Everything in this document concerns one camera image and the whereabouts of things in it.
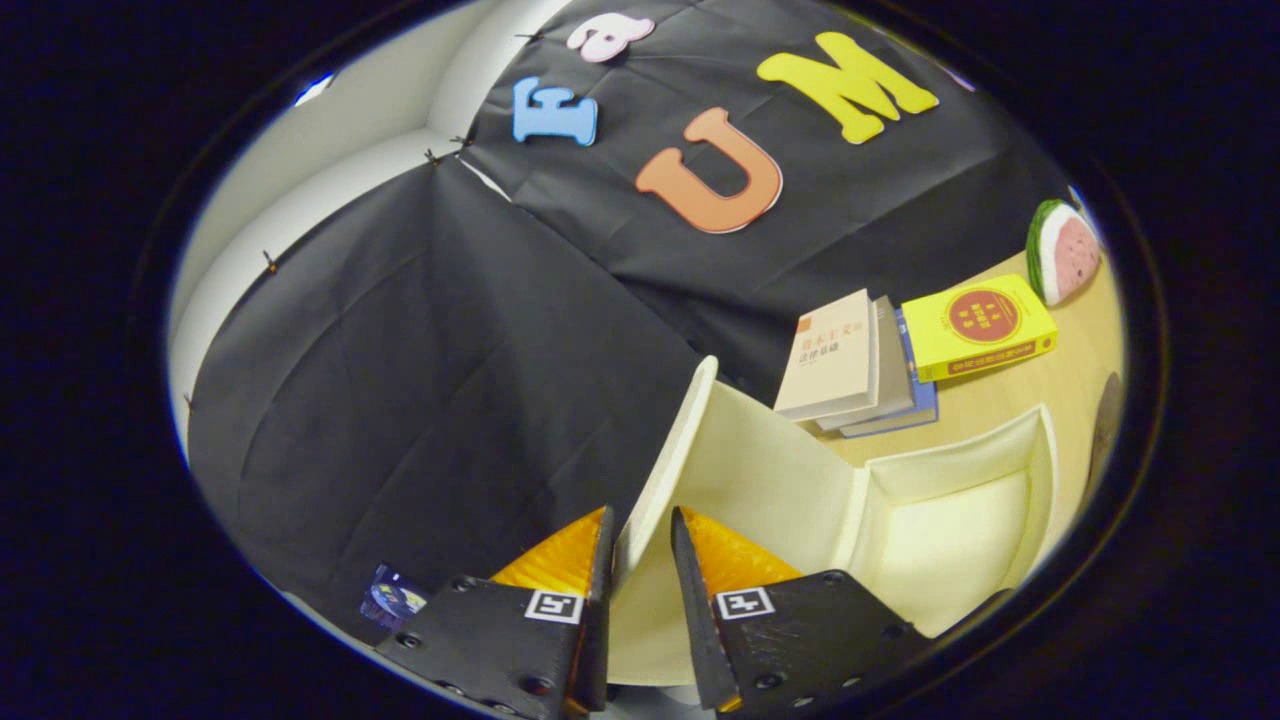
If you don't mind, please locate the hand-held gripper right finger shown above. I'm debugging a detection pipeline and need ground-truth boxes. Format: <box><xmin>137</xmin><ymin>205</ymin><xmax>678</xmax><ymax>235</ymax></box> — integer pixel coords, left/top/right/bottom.
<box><xmin>670</xmin><ymin>505</ymin><xmax>936</xmax><ymax>716</ymax></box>

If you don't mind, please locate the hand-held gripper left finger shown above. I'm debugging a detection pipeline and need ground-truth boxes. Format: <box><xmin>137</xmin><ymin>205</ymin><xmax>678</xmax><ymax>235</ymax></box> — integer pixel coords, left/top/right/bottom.
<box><xmin>375</xmin><ymin>505</ymin><xmax>616</xmax><ymax>720</ymax></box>

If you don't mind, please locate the cream storage box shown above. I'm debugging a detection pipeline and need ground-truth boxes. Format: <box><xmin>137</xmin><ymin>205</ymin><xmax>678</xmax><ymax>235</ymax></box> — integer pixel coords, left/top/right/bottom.
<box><xmin>605</xmin><ymin>355</ymin><xmax>1061</xmax><ymax>686</ymax></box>

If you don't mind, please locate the brown fuzzy shoe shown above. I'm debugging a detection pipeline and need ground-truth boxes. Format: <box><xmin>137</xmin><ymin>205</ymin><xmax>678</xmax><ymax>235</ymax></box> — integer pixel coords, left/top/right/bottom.
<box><xmin>1085</xmin><ymin>372</ymin><xmax>1126</xmax><ymax>501</ymax></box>

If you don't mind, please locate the black backdrop cloth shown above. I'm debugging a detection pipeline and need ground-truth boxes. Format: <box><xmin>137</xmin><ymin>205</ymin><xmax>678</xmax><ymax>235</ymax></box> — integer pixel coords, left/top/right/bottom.
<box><xmin>185</xmin><ymin>0</ymin><xmax>1076</xmax><ymax>641</ymax></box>

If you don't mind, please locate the beige book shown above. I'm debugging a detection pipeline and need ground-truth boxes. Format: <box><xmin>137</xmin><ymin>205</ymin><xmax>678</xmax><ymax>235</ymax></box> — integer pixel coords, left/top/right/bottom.
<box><xmin>773</xmin><ymin>288</ymin><xmax>881</xmax><ymax>421</ymax></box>

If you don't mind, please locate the grey book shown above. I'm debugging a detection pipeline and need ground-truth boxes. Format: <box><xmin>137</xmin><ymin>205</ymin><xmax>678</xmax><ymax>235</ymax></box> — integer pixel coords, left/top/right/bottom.
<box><xmin>815</xmin><ymin>295</ymin><xmax>916</xmax><ymax>433</ymax></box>

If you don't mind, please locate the blue book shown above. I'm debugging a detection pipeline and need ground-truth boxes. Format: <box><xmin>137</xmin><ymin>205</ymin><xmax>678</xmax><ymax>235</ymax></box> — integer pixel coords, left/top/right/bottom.
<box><xmin>840</xmin><ymin>308</ymin><xmax>941</xmax><ymax>439</ymax></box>

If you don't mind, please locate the yellow book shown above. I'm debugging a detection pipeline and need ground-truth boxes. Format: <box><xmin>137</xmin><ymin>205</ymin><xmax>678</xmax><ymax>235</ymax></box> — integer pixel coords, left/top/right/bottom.
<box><xmin>900</xmin><ymin>273</ymin><xmax>1059</xmax><ymax>384</ymax></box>

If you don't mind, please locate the watermelon slice plush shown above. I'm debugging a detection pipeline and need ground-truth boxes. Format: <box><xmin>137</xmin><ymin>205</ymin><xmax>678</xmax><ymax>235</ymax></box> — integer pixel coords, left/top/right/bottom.
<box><xmin>1025</xmin><ymin>198</ymin><xmax>1103</xmax><ymax>307</ymax></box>

